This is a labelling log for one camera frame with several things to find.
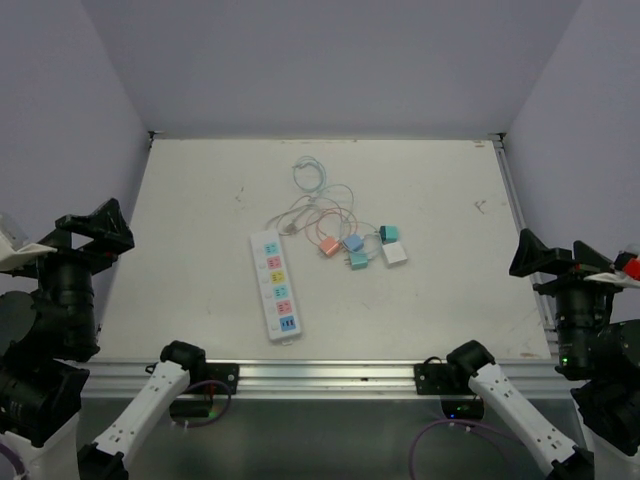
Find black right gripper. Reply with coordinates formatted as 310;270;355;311
509;225;630;368

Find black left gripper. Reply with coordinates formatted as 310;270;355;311
9;196;133;350

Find white plug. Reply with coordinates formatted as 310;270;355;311
382;241;408;268

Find dark teal plug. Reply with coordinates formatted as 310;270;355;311
379;225;399;244

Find white power strip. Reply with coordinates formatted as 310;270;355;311
250;230;302;344

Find light blue plug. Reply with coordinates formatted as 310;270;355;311
342;234;364;253

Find salmon pink plug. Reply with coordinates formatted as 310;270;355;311
318;236;342;258

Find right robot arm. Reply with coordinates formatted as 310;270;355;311
445;229;639;479

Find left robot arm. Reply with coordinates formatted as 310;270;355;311
1;198;208;479

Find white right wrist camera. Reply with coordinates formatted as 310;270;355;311
585;244;639;289

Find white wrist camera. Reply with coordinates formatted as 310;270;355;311
585;244;639;289
0;212;57;273

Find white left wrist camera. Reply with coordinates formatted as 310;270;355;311
0;212;57;273

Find thin coloured charger cables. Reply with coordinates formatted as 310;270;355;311
264;154;386;256

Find aluminium mounting rail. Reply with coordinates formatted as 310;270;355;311
83;360;578;400

